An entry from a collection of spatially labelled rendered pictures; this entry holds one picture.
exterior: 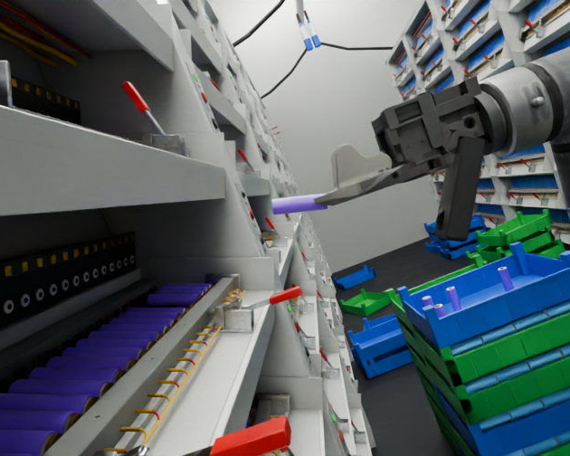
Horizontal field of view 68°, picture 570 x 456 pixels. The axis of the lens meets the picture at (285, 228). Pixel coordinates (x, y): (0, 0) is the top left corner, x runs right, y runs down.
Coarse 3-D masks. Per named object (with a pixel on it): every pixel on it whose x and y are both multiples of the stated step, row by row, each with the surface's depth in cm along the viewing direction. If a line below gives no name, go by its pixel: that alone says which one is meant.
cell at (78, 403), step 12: (0, 396) 27; (12, 396) 27; (24, 396) 27; (36, 396) 27; (48, 396) 27; (60, 396) 27; (72, 396) 27; (84, 396) 27; (0, 408) 26; (12, 408) 26; (24, 408) 26; (36, 408) 26; (48, 408) 26; (60, 408) 26; (72, 408) 26; (84, 408) 26
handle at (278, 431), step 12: (276, 420) 19; (240, 432) 19; (252, 432) 19; (264, 432) 18; (276, 432) 18; (288, 432) 18; (216, 444) 19; (228, 444) 18; (240, 444) 18; (252, 444) 18; (264, 444) 18; (276, 444) 18; (288, 444) 18
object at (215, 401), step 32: (96, 288) 49; (256, 288) 64; (32, 320) 37; (256, 320) 49; (224, 352) 39; (256, 352) 42; (192, 384) 33; (224, 384) 33; (256, 384) 42; (192, 416) 28; (224, 416) 28; (160, 448) 25; (192, 448) 25
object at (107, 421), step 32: (224, 288) 55; (192, 320) 41; (160, 352) 33; (128, 384) 28; (160, 384) 31; (96, 416) 24; (128, 416) 26; (160, 416) 26; (64, 448) 21; (96, 448) 22
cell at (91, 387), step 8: (16, 384) 29; (24, 384) 29; (32, 384) 29; (40, 384) 29; (48, 384) 29; (56, 384) 29; (64, 384) 29; (72, 384) 29; (80, 384) 29; (88, 384) 29; (96, 384) 29; (104, 384) 29; (8, 392) 28; (16, 392) 28; (24, 392) 28; (32, 392) 28; (40, 392) 28; (48, 392) 28; (56, 392) 28; (64, 392) 28; (72, 392) 28; (80, 392) 28; (88, 392) 28; (96, 392) 28
